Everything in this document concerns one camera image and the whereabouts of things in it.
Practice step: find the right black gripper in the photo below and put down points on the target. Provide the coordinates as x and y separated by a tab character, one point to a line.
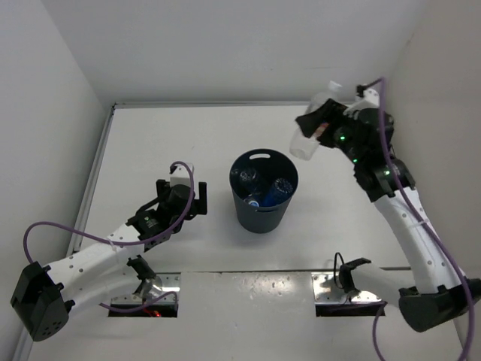
322	116

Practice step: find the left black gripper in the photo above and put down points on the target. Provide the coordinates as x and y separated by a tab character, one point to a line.
199	206

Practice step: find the orange label clear bottle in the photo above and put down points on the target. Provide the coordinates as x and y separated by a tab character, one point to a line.
300	146

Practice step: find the clear bottle white cap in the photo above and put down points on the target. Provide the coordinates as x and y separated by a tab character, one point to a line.
249	182

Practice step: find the blue cap clear bottle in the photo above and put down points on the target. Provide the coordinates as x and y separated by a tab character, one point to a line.
281	190

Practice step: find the blue label Pocari bottle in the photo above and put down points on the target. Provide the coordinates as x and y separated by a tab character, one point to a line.
255	200

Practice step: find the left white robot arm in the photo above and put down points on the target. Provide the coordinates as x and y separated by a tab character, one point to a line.
46	296

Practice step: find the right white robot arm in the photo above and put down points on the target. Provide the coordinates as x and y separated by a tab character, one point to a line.
362	272

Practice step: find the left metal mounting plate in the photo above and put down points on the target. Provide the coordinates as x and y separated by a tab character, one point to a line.
166	282

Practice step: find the metal mounting plate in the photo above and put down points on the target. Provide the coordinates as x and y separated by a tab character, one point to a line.
325	292
166	282

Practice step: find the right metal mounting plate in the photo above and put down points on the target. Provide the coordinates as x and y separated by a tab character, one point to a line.
325	292

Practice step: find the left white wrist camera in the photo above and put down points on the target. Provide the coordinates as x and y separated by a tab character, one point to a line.
179	174

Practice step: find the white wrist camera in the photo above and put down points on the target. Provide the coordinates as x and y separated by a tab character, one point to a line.
365	97
179	174

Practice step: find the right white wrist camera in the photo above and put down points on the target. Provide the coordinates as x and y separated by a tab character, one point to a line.
365	97

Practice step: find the left aluminium frame rail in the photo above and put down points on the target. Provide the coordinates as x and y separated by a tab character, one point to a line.
25	342

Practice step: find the aluminium frame rail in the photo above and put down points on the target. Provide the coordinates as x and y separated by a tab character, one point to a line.
442	290
25	342

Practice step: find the right aluminium frame rail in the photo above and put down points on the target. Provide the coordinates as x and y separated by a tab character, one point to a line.
442	290

